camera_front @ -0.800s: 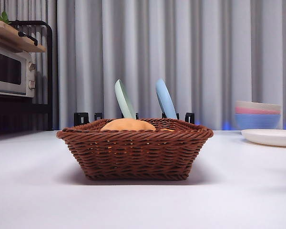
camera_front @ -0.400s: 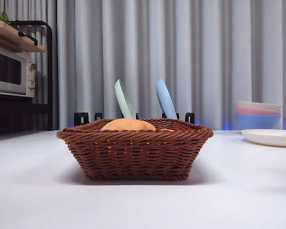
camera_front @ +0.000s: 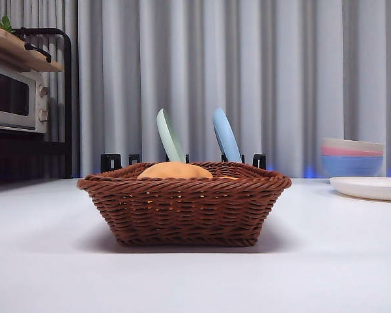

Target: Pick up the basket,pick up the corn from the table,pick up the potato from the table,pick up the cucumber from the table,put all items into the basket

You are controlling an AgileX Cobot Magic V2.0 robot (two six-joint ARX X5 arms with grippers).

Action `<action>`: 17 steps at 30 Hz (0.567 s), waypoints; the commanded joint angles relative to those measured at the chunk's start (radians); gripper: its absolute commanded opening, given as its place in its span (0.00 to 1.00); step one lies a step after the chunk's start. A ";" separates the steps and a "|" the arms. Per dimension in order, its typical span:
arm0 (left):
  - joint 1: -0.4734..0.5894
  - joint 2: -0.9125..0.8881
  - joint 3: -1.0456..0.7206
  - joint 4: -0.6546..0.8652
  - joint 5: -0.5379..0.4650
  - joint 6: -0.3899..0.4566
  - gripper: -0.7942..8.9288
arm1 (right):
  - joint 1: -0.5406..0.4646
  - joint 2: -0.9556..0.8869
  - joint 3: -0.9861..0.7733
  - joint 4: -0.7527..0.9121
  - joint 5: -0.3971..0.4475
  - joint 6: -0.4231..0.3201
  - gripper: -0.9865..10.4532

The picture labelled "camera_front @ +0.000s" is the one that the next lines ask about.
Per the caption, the pink bowl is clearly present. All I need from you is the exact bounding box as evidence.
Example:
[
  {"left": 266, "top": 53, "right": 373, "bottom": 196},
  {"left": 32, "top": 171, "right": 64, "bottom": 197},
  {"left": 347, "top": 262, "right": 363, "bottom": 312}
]
[{"left": 320, "top": 145, "right": 384, "bottom": 158}]

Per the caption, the brown wicker basket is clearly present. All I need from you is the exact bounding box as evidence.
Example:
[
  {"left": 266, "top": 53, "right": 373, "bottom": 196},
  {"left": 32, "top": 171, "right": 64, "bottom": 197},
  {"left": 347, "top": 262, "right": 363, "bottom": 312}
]
[{"left": 77, "top": 162, "right": 293, "bottom": 248}]

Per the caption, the grey curtain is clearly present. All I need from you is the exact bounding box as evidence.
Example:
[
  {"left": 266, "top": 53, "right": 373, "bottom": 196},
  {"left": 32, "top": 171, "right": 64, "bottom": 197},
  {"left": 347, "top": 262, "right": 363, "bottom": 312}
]
[{"left": 0, "top": 0, "right": 391, "bottom": 179}]

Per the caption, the cream bowl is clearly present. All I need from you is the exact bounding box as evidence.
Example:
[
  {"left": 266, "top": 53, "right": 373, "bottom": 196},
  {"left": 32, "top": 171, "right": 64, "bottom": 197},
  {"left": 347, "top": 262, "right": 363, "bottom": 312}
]
[{"left": 320, "top": 137, "right": 384, "bottom": 157}]

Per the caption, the pale green plate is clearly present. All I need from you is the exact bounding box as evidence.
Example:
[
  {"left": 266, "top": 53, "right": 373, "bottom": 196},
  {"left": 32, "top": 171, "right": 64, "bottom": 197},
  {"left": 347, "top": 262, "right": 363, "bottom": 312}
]
[{"left": 156, "top": 108, "right": 186, "bottom": 164}]

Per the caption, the blue bowl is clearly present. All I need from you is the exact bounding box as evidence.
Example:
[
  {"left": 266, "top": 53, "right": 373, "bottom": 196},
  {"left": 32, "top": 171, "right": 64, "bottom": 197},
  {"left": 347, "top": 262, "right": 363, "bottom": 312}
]
[{"left": 320, "top": 155, "right": 384, "bottom": 179}]

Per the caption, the pale blue plate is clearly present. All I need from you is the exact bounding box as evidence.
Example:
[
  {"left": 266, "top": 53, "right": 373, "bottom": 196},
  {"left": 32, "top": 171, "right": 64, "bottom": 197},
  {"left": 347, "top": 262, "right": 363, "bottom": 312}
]
[{"left": 212, "top": 108, "right": 243, "bottom": 164}]

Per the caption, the silver toaster oven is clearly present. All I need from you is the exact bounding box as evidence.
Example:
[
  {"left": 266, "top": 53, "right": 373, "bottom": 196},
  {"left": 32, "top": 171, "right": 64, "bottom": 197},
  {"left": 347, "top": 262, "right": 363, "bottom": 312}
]
[{"left": 0, "top": 60, "right": 50, "bottom": 134}]

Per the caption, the brown toy potato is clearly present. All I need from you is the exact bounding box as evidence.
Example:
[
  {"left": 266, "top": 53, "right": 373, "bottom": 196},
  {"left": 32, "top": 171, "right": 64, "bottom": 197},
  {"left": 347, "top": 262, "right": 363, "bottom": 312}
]
[{"left": 137, "top": 162, "right": 214, "bottom": 179}]

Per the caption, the white flat plate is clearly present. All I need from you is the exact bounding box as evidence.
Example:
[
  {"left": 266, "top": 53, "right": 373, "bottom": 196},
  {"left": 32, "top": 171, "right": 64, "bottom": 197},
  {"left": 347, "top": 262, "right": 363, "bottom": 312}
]
[{"left": 329, "top": 176, "right": 391, "bottom": 201}]

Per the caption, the wooden board with black handle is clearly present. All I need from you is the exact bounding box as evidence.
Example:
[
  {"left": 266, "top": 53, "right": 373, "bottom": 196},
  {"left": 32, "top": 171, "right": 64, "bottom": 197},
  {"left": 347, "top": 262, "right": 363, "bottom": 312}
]
[{"left": 0, "top": 27, "right": 65, "bottom": 72}]

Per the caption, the black plate rack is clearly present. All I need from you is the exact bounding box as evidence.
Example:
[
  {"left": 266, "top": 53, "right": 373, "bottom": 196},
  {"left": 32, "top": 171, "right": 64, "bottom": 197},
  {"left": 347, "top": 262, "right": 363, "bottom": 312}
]
[{"left": 100, "top": 153, "right": 267, "bottom": 173}]

